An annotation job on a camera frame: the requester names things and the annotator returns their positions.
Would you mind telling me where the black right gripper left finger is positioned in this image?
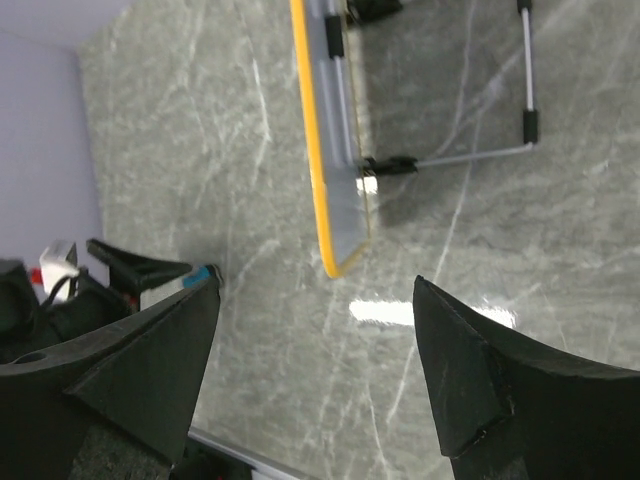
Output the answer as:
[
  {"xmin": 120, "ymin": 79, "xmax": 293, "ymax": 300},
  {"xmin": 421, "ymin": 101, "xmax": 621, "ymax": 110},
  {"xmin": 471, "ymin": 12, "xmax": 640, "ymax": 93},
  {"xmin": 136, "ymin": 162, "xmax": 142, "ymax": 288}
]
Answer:
[{"xmin": 1, "ymin": 278, "xmax": 221, "ymax": 479}]

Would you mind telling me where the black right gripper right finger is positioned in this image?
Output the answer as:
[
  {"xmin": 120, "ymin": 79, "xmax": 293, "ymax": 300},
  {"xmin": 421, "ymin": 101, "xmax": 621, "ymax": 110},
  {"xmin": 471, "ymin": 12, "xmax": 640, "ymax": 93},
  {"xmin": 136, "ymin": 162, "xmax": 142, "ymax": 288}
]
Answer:
[{"xmin": 413, "ymin": 277, "xmax": 639, "ymax": 479}]

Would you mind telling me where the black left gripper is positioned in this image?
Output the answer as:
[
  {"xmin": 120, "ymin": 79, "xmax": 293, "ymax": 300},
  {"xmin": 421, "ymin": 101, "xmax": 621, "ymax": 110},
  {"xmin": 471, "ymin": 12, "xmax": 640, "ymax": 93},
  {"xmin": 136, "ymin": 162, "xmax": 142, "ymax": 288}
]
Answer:
[{"xmin": 1, "ymin": 239, "xmax": 193, "ymax": 363}]

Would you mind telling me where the blue whiteboard eraser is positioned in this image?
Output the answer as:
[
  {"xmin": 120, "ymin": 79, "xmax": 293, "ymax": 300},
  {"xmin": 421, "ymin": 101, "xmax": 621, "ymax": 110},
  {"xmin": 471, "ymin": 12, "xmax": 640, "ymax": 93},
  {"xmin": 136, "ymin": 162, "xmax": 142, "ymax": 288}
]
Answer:
[{"xmin": 181, "ymin": 266, "xmax": 210, "ymax": 288}]

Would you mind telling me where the yellow framed whiteboard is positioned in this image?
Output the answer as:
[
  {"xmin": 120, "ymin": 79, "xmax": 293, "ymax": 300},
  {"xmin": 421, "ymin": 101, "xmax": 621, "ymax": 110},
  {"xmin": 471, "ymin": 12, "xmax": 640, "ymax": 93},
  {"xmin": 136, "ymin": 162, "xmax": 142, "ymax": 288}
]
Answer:
[{"xmin": 290, "ymin": 0, "xmax": 370, "ymax": 278}]

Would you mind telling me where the metal wire easel stand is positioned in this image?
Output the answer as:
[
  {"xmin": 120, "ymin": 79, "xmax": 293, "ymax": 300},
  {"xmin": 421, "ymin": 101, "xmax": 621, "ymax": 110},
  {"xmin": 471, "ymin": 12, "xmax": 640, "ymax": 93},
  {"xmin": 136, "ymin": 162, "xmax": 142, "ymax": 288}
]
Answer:
[{"xmin": 345, "ymin": 1, "xmax": 539, "ymax": 177}]

